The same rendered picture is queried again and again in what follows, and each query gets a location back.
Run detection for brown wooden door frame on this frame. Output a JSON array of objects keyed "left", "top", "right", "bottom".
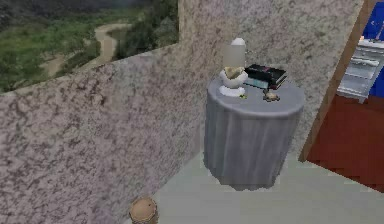
[{"left": 298, "top": 0, "right": 379, "bottom": 163}]

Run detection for small brown figurine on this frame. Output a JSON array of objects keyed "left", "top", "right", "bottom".
[{"left": 262, "top": 89, "right": 280, "bottom": 102}]

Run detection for window with landscape view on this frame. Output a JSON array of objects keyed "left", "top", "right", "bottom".
[{"left": 0, "top": 0, "right": 180, "bottom": 94}]

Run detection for white chest of drawers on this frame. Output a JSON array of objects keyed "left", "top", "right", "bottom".
[{"left": 336, "top": 37, "right": 384, "bottom": 104}]

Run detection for white table lamp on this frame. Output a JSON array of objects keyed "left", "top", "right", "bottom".
[{"left": 218, "top": 37, "right": 249, "bottom": 98}]

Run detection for grey round draped table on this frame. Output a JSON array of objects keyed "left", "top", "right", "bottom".
[{"left": 203, "top": 77, "right": 306, "bottom": 192}]

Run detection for black book stack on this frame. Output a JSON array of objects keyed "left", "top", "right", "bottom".
[{"left": 243, "top": 63, "right": 288, "bottom": 91}]

